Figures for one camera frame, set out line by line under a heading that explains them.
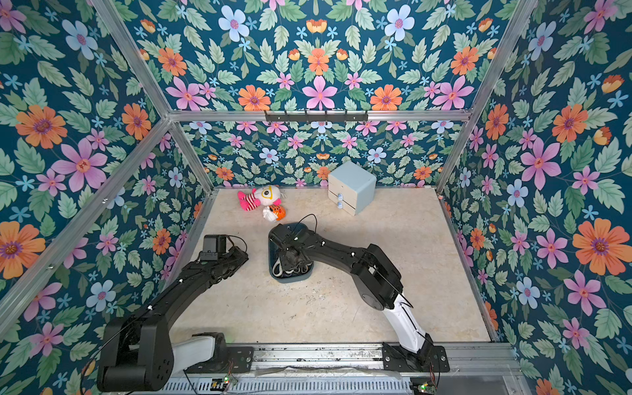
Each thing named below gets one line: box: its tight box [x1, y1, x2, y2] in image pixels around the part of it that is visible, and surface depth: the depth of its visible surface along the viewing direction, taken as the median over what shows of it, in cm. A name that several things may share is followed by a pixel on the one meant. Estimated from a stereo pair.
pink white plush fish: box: [237, 185, 288, 212], surface depth 110 cm
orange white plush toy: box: [262, 204, 287, 222], surface depth 107 cm
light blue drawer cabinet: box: [327, 160, 377, 217], surface depth 106 cm
